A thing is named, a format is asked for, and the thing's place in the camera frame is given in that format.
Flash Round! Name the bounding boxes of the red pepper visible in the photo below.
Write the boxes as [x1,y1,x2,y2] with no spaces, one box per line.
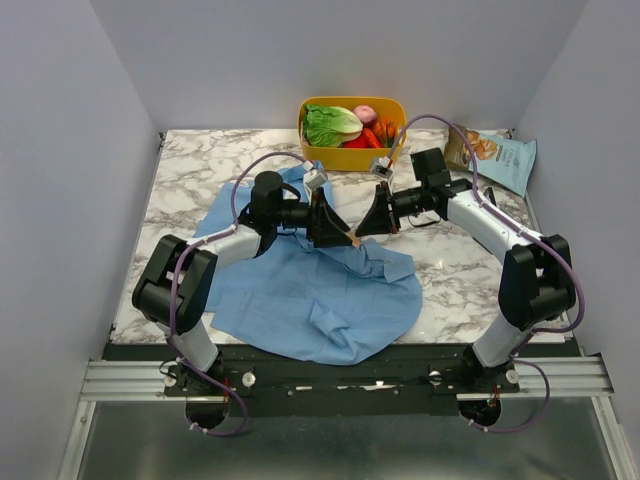
[342,128,384,149]

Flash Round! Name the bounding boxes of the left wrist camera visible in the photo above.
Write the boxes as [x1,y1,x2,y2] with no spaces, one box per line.
[303,161,328,197]

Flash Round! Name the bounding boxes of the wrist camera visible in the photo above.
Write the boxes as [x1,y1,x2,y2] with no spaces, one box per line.
[369,156,394,182]
[303,161,328,197]

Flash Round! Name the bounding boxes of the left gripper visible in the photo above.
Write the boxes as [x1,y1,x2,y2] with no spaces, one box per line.
[271,187,353,249]

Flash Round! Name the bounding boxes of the blue shirt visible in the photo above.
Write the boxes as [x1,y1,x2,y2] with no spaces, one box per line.
[192,160,425,366]

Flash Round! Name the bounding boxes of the yellow plastic basket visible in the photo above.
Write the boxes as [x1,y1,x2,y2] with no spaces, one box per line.
[298,96,406,172]

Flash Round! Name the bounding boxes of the red onion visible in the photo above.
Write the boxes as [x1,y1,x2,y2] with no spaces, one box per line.
[353,105,378,127]

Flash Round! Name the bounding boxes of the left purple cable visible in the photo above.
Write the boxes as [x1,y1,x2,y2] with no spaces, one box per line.
[167,151,314,437]

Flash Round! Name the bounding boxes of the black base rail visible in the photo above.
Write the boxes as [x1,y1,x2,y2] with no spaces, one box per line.
[103,340,580,425]

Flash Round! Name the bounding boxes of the orange carrots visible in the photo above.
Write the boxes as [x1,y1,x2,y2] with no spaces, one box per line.
[372,117,396,148]

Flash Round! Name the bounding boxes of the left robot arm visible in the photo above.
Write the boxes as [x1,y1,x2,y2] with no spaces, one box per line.
[132,168,351,395]

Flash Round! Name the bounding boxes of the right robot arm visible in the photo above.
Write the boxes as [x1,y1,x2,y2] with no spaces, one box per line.
[355,148,584,392]

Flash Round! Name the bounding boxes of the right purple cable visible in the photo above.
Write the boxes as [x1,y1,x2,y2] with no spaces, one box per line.
[387,114,586,434]

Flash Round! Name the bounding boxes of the green lettuce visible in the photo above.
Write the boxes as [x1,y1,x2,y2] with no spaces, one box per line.
[302,104,364,148]

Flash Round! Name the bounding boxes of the blue chip bag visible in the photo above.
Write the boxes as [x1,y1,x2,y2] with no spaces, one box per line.
[444,125,537,197]

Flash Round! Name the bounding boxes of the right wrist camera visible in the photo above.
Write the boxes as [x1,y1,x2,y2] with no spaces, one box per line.
[369,156,394,182]

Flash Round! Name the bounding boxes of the purple cable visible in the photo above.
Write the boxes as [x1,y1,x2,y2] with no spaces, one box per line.
[387,114,586,434]
[167,151,314,437]

